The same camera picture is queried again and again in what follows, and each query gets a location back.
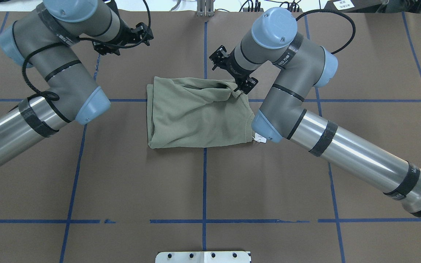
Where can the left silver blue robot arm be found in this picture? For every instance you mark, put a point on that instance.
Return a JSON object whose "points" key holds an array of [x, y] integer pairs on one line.
{"points": [[63, 90]]}

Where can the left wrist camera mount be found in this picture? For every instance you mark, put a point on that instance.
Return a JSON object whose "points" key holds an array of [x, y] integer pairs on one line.
{"points": [[103, 49]]}

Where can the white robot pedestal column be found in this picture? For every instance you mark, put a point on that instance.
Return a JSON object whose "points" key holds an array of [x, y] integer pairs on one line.
{"points": [[204, 257]]}

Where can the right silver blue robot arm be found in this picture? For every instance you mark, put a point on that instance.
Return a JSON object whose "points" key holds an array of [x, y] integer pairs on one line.
{"points": [[294, 110]]}

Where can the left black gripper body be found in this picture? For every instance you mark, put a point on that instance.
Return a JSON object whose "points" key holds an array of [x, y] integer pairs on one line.
{"points": [[124, 33]]}

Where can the black box with label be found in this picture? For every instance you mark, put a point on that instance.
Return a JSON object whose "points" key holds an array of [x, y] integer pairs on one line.
{"points": [[355, 6]]}

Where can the brown paper table cover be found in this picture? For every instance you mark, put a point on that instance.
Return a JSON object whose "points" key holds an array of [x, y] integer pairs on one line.
{"points": [[99, 194]]}

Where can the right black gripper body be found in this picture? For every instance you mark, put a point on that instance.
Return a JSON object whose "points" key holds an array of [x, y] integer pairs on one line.
{"points": [[236, 71]]}

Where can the olive green long-sleeve shirt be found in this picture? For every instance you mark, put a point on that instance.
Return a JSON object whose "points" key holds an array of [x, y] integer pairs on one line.
{"points": [[197, 113]]}

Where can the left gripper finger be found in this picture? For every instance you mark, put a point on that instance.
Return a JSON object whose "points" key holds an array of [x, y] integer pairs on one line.
{"points": [[142, 30], [143, 39]]}

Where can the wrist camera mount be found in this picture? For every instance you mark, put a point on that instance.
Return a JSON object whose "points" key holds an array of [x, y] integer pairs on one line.
{"points": [[245, 84], [103, 49]]}

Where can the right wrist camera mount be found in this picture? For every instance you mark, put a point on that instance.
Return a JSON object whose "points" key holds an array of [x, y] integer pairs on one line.
{"points": [[245, 84]]}

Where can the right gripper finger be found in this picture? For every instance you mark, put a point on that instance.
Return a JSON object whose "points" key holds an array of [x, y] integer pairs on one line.
{"points": [[219, 58]]}

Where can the white paper hang tag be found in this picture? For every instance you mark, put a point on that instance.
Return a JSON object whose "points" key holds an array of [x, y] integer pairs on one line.
{"points": [[258, 138]]}

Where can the aluminium frame post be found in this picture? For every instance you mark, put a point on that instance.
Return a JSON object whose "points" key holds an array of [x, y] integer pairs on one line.
{"points": [[205, 8]]}

